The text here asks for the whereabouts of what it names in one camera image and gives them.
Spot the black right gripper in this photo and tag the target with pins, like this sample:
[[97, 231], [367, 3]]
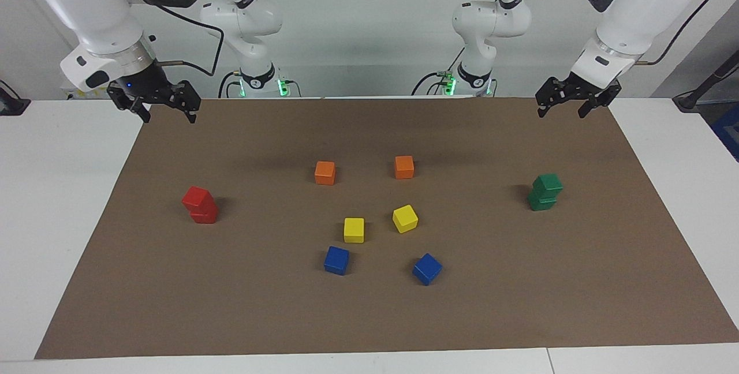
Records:
[[144, 82]]

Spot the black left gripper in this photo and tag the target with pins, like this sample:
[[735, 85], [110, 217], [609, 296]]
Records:
[[580, 86]]

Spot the green wooden cube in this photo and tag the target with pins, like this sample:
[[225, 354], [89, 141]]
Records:
[[541, 204], [547, 183]]

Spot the red wooden cube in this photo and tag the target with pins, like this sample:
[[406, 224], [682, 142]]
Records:
[[196, 196], [205, 217]]

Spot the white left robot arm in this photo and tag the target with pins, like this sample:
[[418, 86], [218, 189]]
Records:
[[635, 4]]

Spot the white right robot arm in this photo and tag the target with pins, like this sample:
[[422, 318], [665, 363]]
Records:
[[98, 10]]

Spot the white power strip box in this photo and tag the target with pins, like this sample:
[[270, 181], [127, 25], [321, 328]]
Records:
[[86, 96]]

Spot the black stand pole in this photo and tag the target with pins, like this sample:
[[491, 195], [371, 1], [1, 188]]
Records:
[[690, 100]]

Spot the black table clamp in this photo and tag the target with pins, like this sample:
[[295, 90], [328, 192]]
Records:
[[11, 105]]

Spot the blue crate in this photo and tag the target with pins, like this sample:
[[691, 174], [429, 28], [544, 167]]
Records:
[[728, 131]]

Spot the orange wooden cube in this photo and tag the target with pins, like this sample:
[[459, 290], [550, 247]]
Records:
[[325, 173], [404, 167]]

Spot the yellow wooden cube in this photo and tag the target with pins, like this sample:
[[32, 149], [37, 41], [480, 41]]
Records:
[[354, 229], [405, 218]]

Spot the blue wooden cube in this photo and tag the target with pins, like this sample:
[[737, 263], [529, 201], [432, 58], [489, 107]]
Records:
[[427, 268], [336, 260]]

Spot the brown paper table mat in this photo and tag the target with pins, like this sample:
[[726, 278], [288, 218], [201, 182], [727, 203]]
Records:
[[369, 316]]

